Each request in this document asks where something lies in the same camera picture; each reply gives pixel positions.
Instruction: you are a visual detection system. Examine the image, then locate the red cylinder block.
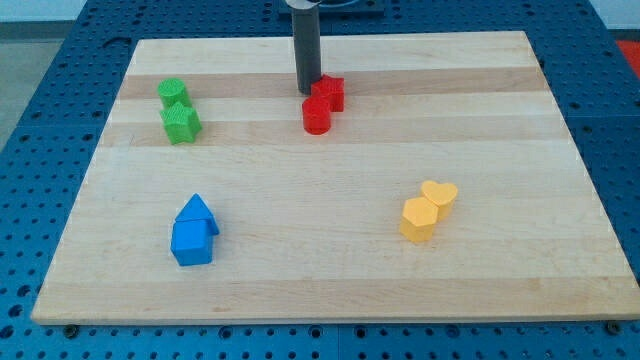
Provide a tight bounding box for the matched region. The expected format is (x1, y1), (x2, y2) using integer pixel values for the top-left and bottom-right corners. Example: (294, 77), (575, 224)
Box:
(302, 96), (331, 135)

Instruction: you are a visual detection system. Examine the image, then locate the red star block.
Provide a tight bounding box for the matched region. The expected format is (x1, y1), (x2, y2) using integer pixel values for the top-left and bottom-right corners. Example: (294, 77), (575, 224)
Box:
(311, 75), (345, 112)

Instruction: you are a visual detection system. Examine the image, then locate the green star block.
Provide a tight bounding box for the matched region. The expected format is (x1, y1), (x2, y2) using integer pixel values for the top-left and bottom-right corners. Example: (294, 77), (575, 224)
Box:
(160, 102), (202, 145)

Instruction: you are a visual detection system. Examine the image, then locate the yellow hexagon block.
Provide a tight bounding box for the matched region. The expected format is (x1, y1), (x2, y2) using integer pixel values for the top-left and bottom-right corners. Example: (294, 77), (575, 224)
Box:
(399, 197), (438, 243)

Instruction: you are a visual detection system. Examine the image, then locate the yellow heart block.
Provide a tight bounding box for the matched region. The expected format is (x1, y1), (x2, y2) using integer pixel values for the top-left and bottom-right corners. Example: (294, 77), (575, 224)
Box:
(420, 180), (458, 221)

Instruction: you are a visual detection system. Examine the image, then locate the blue triangle block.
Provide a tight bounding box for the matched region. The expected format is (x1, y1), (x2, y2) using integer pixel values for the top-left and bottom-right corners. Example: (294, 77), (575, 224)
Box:
(175, 193), (220, 236)

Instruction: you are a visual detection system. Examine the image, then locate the light wooden board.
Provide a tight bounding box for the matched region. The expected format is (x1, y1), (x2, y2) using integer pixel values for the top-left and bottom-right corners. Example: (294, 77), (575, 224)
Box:
(32, 31), (639, 325)

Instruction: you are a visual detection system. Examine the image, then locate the blue cube block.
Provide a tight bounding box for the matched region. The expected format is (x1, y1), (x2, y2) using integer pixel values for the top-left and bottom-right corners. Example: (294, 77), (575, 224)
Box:
(170, 220), (213, 267)

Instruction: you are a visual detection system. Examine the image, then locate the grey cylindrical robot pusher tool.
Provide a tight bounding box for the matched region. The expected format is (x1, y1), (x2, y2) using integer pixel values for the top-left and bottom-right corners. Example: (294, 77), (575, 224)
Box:
(286, 0), (322, 95)

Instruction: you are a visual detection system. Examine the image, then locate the green cylinder block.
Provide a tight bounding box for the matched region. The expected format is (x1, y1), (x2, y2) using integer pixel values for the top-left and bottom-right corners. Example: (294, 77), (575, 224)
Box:
(157, 78), (192, 109)

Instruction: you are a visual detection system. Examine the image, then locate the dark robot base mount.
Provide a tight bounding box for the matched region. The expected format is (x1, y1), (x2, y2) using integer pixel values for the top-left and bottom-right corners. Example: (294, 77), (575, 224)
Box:
(274, 0), (386, 20)

